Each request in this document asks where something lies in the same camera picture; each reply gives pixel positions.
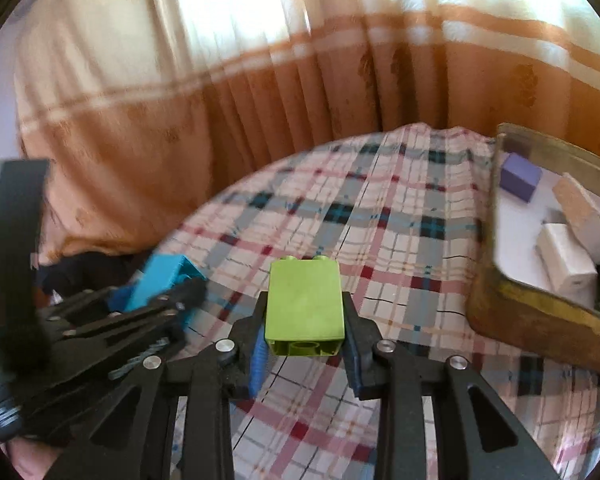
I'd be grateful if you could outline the cork pattern white box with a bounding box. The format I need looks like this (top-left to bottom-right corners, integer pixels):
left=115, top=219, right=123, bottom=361
left=553, top=174, right=600, bottom=264

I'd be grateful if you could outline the blue toy brick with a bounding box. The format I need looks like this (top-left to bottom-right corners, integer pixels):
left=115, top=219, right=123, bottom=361
left=106, top=254, right=208, bottom=333

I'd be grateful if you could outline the green toy brick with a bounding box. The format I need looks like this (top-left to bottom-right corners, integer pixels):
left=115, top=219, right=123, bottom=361
left=264, top=256, right=344, bottom=358

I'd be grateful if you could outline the purple foam block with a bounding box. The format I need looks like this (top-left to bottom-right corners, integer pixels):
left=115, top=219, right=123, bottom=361
left=500, top=153, right=542, bottom=203

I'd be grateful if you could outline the white charger adapter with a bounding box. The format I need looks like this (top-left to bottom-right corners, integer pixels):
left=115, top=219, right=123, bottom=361
left=536, top=223, right=597, bottom=310

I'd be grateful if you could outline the gold metal tin tray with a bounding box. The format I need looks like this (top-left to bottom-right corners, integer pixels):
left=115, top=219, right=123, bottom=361
left=467, top=124, right=600, bottom=372

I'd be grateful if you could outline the orange cream curtain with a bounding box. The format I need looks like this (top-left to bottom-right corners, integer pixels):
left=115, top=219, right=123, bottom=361
left=14, top=0, right=600, bottom=263

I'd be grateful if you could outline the plaid tablecloth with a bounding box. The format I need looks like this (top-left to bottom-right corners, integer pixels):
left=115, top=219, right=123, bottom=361
left=157, top=124, right=600, bottom=479

